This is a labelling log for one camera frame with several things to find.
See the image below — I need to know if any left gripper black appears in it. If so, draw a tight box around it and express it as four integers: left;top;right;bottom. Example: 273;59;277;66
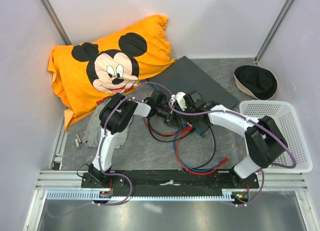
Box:
155;104;182;131

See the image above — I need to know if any black network cable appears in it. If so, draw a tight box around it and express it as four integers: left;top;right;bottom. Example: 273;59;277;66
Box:
147;115;217;171

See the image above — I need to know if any blue network cable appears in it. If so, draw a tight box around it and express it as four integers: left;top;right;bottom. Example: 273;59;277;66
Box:
172;127;226;172

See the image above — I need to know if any dark grey network switch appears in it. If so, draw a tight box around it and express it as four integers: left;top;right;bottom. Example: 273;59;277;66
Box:
148;55;240;137

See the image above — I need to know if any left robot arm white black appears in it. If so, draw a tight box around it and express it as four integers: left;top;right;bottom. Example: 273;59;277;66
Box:
88;90;174;188

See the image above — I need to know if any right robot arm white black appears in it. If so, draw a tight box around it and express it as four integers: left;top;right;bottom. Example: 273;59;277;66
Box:
175;91;289;188

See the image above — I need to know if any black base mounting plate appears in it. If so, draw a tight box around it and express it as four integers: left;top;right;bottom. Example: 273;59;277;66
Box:
81;169;260;196

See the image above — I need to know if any black cap with beige brim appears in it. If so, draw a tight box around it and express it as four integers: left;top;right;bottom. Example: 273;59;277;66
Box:
233;65;279;100

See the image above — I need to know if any white perforated plastic basket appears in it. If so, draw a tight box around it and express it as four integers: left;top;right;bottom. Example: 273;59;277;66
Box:
239;100;313;174

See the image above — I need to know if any grey crumpled cloth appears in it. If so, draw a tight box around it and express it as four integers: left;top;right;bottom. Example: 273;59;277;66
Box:
84;104;133;149

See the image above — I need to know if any orange Mickey Mouse pillow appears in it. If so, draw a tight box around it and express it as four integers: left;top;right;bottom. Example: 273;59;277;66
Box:
47;14;175;129

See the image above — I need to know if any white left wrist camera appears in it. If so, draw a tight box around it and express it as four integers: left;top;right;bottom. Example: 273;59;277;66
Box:
170;94;177;105

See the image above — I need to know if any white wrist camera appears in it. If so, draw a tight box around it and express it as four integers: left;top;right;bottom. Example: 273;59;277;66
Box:
170;94;177;105
175;92;187;111

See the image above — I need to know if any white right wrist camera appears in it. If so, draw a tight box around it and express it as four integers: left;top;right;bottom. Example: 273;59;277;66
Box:
175;92;187;111

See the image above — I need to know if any white slotted cable duct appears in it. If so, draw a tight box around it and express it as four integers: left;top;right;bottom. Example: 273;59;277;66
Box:
46;190;235;202

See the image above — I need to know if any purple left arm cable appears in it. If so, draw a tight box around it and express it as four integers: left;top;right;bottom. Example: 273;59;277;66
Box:
46;81;176;218

